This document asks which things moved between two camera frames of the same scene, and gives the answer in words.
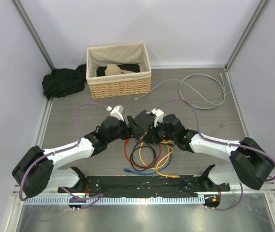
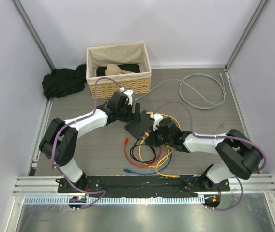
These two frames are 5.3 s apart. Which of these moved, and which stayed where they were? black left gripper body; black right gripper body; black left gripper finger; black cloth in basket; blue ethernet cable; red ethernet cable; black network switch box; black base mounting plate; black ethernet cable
Moved: black ethernet cable; black left gripper body; black left gripper finger
Stayed: black cloth in basket; black base mounting plate; red ethernet cable; blue ethernet cable; black right gripper body; black network switch box
